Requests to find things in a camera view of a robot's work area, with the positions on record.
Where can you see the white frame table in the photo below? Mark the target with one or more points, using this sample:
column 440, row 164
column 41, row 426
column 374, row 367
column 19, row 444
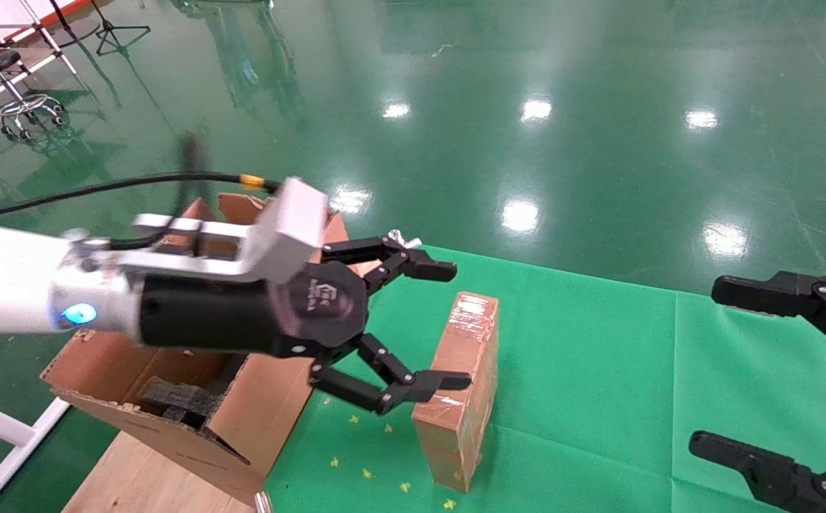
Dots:
column 42, row 28

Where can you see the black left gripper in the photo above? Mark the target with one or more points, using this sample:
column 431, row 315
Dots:
column 241, row 313

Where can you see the small taped cardboard box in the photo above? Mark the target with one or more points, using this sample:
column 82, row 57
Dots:
column 455, row 442

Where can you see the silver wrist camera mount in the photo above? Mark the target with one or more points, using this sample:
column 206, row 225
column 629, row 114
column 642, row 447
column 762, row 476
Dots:
column 284, row 228

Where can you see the black tripod stand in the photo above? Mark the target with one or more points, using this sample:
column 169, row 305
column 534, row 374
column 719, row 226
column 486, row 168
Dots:
column 117, row 34

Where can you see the large open cardboard carton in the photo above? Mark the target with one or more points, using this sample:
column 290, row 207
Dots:
column 263, row 420

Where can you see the black foam insert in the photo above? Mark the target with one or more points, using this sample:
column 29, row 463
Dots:
column 177, row 399

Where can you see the silver metal clip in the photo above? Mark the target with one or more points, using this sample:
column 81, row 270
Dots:
column 405, row 239
column 263, row 503

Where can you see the green table mat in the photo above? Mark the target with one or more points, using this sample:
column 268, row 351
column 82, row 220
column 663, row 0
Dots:
column 598, row 392

